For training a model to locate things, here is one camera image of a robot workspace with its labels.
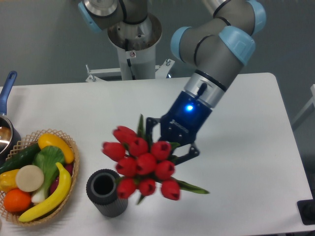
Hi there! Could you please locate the dark grey ribbed vase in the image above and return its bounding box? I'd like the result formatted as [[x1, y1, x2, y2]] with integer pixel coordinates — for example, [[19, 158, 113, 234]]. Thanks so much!
[[86, 169, 128, 218]]

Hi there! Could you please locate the woven wicker basket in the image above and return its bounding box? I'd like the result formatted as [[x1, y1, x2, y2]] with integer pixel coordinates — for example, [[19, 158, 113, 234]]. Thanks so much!
[[0, 129, 79, 227]]

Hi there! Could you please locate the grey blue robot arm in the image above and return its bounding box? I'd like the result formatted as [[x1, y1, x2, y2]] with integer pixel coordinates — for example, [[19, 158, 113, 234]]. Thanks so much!
[[78, 0, 266, 164]]

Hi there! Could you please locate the yellow squash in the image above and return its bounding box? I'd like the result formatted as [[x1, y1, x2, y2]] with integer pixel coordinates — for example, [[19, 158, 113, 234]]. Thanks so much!
[[37, 133, 74, 164]]

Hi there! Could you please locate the green cucumber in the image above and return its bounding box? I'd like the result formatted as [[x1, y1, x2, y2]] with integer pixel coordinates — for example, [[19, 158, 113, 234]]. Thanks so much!
[[0, 143, 40, 174]]

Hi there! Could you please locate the purple red vegetable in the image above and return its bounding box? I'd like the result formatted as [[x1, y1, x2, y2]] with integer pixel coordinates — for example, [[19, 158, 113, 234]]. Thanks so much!
[[49, 163, 73, 195]]

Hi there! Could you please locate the yellow banana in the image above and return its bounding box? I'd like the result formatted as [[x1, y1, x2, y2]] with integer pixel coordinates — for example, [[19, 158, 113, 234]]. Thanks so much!
[[18, 162, 71, 223]]

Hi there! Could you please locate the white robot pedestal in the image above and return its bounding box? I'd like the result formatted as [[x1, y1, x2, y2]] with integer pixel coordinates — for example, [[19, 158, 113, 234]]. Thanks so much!
[[86, 13, 175, 82]]

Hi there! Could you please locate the yellow bell pepper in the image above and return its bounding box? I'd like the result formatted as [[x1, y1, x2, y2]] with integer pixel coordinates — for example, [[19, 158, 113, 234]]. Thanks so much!
[[0, 169, 19, 192]]

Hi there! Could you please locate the green bok choy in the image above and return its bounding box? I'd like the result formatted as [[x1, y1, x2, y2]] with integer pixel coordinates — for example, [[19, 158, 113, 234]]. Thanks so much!
[[31, 146, 65, 205]]

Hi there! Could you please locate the red tulip bouquet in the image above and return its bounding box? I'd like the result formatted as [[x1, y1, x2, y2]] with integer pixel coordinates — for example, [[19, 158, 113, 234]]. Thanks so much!
[[102, 116, 209, 203]]

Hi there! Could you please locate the beige round disc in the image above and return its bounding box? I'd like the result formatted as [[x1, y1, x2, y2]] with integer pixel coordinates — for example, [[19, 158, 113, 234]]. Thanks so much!
[[15, 165, 44, 192]]

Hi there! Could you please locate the black device at table edge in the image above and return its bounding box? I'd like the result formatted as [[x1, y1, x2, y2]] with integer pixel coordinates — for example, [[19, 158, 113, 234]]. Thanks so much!
[[297, 199, 315, 225]]

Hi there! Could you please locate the blue handled saucepan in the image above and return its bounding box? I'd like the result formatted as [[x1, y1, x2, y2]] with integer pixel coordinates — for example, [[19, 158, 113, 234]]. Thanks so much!
[[0, 71, 21, 166]]

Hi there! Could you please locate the white frame at right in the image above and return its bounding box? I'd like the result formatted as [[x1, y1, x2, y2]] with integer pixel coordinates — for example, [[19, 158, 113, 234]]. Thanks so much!
[[291, 84, 315, 131]]

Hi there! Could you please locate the orange fruit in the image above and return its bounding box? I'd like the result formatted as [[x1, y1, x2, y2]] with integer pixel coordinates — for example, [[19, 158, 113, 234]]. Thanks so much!
[[3, 188, 31, 212]]

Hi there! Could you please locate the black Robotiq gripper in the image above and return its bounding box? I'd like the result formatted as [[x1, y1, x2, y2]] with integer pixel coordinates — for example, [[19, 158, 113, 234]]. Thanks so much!
[[145, 91, 212, 165]]

